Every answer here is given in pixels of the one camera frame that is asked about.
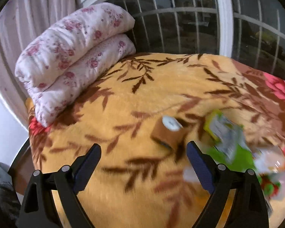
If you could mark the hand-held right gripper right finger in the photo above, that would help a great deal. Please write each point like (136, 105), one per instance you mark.
(201, 168)

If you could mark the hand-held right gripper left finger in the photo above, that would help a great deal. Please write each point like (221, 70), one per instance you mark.
(87, 166)

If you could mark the green plastic packet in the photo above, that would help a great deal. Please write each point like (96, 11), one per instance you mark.
(242, 159)

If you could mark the yellow green printed carton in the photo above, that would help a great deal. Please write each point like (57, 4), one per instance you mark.
(222, 128)

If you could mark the brown tape roll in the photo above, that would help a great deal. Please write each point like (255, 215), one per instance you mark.
(165, 134)

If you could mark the clear white plastic wrapper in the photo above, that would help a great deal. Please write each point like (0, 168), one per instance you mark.
(269, 159)

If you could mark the yellow leaf printed blanket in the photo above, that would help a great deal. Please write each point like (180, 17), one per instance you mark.
(142, 99)

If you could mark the dark cloth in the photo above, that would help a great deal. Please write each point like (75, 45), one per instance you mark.
(3, 194)

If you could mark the folded floral quilt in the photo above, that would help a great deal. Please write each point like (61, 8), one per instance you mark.
(68, 52)

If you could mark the metal balcony railing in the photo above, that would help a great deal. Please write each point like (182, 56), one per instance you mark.
(180, 11)

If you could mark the pale floral curtain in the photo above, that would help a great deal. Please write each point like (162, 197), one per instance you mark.
(19, 23)

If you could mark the white window frame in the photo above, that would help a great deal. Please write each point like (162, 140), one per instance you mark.
(224, 19)

